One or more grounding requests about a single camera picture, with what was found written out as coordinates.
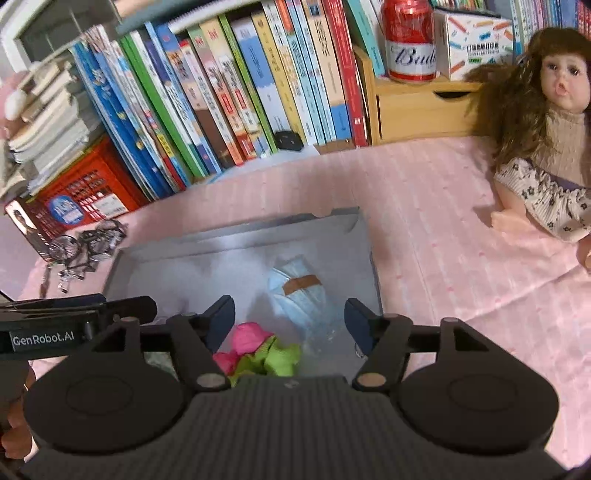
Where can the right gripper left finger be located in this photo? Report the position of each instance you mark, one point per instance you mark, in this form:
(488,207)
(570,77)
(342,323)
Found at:
(195,339)

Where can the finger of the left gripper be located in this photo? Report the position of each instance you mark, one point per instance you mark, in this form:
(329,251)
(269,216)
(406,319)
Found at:
(58,303)
(142,308)

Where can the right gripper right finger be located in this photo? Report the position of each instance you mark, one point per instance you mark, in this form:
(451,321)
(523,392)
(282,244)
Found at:
(384,342)

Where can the green and pink scrunchie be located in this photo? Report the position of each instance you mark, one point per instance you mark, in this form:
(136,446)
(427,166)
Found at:
(255,351)

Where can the plastic bag with blue masks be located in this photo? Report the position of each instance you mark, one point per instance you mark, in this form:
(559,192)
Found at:
(302,296)

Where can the person's hand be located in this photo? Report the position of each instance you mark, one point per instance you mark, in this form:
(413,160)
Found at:
(17,440)

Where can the miniature black bicycle model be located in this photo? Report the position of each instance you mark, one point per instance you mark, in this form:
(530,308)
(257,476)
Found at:
(78,255)

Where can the grey cardboard box tray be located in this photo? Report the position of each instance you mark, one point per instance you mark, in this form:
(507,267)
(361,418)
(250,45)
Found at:
(188,274)

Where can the red plastic crate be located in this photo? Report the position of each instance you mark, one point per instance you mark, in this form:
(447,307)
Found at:
(96,187)

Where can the smartphone showing woman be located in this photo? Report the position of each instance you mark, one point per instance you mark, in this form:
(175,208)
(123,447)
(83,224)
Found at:
(27,217)

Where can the stack of grey books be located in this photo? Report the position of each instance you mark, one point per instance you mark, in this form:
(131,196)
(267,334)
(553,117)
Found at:
(47,121)

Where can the row of upright books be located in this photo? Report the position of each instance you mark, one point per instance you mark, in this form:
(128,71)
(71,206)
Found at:
(187,96)

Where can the small wooden drawer box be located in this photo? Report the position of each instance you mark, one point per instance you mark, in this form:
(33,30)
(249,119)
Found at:
(401,112)

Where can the brown haired doll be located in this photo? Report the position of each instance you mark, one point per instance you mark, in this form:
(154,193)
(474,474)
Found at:
(537,111)

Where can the red Budweiser can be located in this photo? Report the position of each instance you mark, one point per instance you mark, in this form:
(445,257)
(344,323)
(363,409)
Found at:
(410,43)

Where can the white paper clip box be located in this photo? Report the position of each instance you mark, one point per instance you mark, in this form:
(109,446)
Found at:
(465,41)

